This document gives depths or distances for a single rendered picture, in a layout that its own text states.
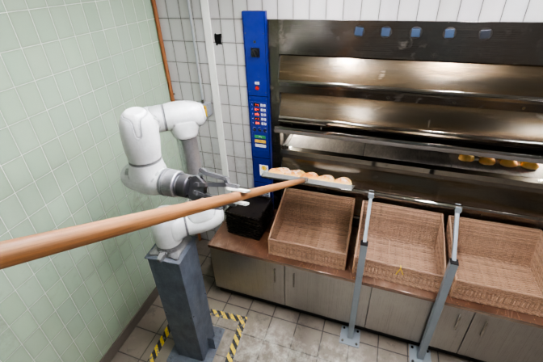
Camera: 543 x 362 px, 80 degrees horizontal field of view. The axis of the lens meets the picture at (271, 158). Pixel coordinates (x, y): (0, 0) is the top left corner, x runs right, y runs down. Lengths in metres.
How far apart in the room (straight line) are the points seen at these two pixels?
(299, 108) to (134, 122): 1.47
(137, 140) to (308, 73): 1.42
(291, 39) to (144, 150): 1.40
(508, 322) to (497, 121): 1.18
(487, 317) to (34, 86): 2.79
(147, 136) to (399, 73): 1.57
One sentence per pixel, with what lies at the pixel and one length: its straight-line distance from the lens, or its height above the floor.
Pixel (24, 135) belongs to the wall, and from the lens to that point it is 1.94.
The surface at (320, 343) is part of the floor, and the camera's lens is 2.75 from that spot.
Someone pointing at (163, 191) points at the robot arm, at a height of 1.78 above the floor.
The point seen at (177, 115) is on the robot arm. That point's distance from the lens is 1.59.
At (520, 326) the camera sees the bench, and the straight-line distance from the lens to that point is 2.59.
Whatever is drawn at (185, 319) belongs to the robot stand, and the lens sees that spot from 2.36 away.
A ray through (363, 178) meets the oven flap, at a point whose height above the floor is 1.02.
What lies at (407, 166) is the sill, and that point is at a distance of 2.41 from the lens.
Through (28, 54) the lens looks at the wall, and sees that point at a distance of 1.94.
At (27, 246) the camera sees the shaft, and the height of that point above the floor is 2.11.
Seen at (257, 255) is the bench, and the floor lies 0.58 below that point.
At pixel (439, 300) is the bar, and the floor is 0.64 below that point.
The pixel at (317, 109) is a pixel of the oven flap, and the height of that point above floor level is 1.53.
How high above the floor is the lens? 2.38
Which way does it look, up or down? 30 degrees down
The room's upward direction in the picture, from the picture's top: 2 degrees counter-clockwise
